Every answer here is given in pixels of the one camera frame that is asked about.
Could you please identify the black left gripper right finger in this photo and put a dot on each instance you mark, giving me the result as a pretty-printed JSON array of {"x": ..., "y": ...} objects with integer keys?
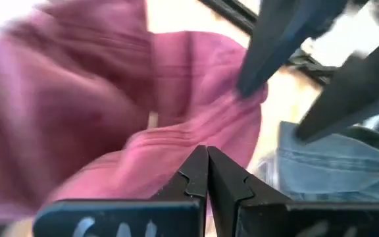
[{"x": 258, "y": 214}]

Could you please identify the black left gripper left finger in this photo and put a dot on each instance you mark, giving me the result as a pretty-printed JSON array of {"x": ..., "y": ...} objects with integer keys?
[{"x": 163, "y": 214}]

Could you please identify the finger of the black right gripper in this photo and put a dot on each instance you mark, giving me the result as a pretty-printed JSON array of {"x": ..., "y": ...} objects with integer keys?
[
  {"x": 357, "y": 89},
  {"x": 281, "y": 36}
]

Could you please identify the olive green hat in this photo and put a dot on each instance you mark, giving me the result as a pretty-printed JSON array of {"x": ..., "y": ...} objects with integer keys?
[{"x": 373, "y": 138}]

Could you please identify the blue denim hat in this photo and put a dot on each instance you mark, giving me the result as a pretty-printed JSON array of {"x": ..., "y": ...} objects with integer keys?
[{"x": 334, "y": 171}]

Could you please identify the maroon hat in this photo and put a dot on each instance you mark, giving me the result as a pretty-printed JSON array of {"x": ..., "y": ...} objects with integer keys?
[{"x": 77, "y": 98}]

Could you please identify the clear plastic bin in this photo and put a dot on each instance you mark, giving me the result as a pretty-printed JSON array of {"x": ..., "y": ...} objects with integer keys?
[{"x": 265, "y": 171}]

